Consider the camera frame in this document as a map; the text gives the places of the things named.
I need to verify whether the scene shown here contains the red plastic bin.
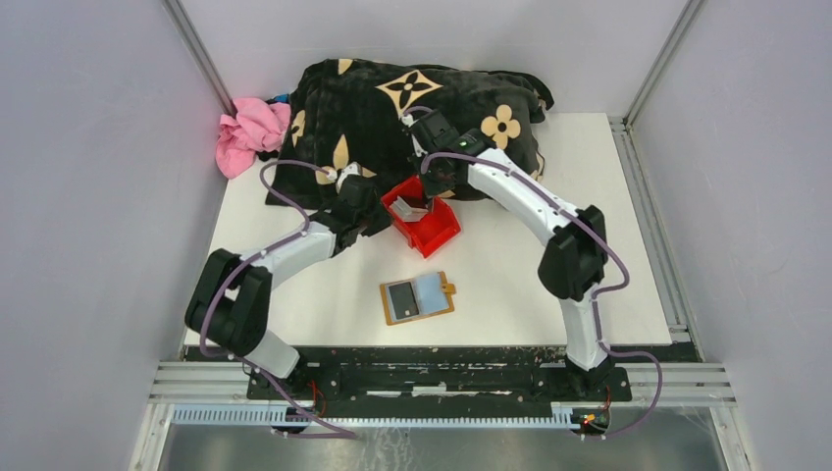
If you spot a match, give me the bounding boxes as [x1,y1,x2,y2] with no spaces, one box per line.
[382,176,461,258]

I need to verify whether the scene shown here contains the yellow leather card holder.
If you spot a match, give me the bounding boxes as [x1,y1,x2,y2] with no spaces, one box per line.
[380,271,456,326]

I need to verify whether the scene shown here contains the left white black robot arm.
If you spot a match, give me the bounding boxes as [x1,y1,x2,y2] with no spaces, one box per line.
[184,175,390,399]

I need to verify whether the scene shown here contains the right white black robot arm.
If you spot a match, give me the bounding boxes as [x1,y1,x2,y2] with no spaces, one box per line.
[400,107,614,400]

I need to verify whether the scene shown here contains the stack of credit cards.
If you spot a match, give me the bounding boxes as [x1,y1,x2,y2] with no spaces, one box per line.
[389,196,430,223]

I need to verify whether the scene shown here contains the black floral blanket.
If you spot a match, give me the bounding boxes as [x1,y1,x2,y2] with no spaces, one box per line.
[265,57,555,211]

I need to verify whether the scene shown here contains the pink cloth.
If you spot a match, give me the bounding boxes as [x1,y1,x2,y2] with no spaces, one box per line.
[215,97,290,180]

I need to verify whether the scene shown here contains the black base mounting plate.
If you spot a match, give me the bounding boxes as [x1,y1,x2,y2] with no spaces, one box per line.
[279,346,633,419]

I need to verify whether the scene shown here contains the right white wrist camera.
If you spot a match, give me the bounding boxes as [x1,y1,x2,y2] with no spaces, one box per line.
[400,114,422,158]

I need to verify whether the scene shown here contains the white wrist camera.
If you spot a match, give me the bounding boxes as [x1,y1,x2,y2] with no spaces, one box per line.
[400,114,422,158]
[336,162,362,193]

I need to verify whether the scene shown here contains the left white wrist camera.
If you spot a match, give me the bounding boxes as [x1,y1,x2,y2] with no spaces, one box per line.
[336,162,362,193]

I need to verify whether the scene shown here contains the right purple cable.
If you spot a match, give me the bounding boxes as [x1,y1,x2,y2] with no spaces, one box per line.
[402,105,664,440]

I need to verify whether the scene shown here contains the aluminium rail frame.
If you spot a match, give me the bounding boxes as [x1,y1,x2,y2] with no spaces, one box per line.
[129,113,749,470]

